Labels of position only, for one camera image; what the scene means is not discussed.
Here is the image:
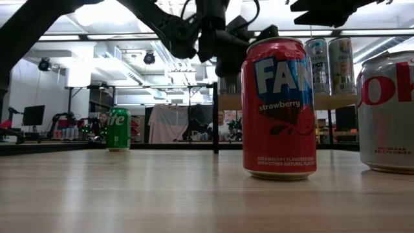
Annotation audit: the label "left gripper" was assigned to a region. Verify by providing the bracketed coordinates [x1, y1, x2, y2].
[195, 0, 280, 79]

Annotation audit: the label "white slim Celsius can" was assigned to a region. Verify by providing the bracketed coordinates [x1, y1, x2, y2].
[303, 37, 331, 96]

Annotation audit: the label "white slim can black lid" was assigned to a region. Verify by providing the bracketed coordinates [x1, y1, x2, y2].
[328, 36, 356, 96]

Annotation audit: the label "silver Diet Coke can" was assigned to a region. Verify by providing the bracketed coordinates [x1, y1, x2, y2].
[219, 73, 243, 96]
[355, 50, 414, 175]

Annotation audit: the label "red Fanta strawberry can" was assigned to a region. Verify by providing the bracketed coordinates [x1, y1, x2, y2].
[241, 36, 318, 181]

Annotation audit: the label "wooden shelf black legs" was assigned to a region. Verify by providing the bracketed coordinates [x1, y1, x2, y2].
[212, 82, 358, 155]

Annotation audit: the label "floral patterned cloth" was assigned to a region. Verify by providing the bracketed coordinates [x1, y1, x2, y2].
[224, 110, 243, 126]

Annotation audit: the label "background robot green lights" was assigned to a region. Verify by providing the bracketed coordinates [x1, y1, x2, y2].
[79, 118, 109, 140]
[228, 118, 243, 142]

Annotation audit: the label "black background monitor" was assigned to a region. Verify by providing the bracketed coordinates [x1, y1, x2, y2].
[335, 105, 358, 132]
[21, 104, 46, 127]

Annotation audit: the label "person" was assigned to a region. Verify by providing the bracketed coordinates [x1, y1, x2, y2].
[96, 111, 109, 140]
[208, 111, 231, 142]

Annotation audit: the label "white hanging cloth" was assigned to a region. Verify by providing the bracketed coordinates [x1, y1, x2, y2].
[147, 104, 190, 144]

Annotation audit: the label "red storage bin rack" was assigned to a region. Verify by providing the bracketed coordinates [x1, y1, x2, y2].
[130, 116, 142, 143]

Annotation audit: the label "green Sprite can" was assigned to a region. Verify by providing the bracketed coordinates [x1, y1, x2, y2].
[105, 107, 132, 153]

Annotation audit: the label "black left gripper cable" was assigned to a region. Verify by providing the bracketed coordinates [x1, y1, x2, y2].
[179, 0, 261, 25]

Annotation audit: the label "black overhead frame beam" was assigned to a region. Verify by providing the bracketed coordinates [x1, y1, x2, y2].
[38, 28, 414, 42]

